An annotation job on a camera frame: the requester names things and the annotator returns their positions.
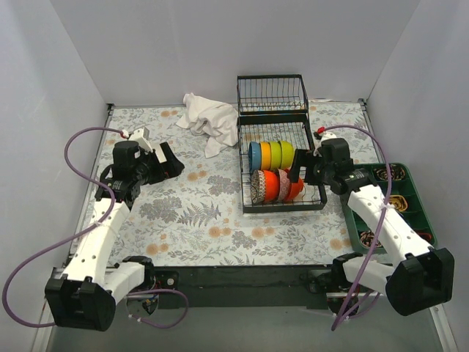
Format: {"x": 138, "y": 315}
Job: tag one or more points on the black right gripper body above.
{"x": 305, "y": 170}

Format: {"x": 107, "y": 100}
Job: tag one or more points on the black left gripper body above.
{"x": 161, "y": 163}

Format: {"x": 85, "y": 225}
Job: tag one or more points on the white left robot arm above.
{"x": 114, "y": 200}

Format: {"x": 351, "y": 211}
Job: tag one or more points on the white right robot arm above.
{"x": 419, "y": 276}

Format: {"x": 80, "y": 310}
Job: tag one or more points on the lime green bowl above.
{"x": 287, "y": 154}
{"x": 275, "y": 155}

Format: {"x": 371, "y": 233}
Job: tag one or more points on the pink patterned bowl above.
{"x": 283, "y": 182}

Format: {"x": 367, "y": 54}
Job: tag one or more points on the yellow orange bowl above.
{"x": 265, "y": 155}

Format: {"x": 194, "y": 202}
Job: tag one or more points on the blue bowl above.
{"x": 254, "y": 156}

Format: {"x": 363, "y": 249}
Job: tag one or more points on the dark patterned bowl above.
{"x": 258, "y": 187}

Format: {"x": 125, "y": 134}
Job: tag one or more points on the floral table mat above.
{"x": 197, "y": 218}

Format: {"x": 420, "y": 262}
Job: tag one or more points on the crumpled white cloth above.
{"x": 216, "y": 119}

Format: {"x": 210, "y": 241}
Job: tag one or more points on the green compartment tray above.
{"x": 405, "y": 198}

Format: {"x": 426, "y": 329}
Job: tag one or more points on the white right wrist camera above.
{"x": 323, "y": 137}

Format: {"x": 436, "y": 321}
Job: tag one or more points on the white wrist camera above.
{"x": 323, "y": 137}
{"x": 141, "y": 136}

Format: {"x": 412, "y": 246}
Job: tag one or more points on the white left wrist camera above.
{"x": 141, "y": 136}

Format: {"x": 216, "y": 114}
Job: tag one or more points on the black wire dish rack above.
{"x": 293, "y": 128}

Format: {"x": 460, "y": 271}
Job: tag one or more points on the black wire basket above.
{"x": 271, "y": 94}

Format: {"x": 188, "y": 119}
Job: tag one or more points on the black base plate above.
{"x": 307, "y": 286}

